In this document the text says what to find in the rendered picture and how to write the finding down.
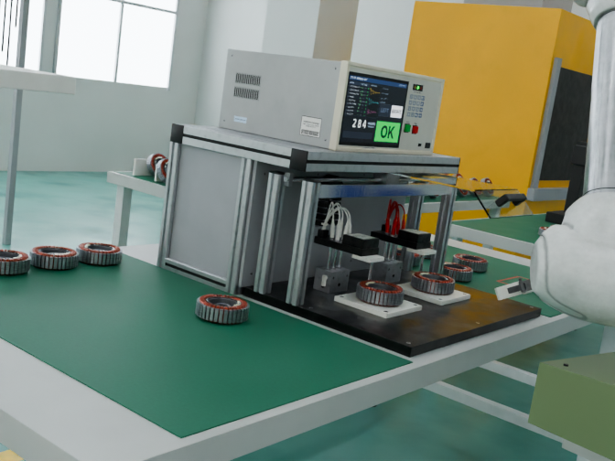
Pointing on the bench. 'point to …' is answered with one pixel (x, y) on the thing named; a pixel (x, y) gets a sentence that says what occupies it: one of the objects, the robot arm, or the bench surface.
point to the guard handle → (511, 199)
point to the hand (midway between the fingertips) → (513, 290)
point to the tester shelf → (222, 139)
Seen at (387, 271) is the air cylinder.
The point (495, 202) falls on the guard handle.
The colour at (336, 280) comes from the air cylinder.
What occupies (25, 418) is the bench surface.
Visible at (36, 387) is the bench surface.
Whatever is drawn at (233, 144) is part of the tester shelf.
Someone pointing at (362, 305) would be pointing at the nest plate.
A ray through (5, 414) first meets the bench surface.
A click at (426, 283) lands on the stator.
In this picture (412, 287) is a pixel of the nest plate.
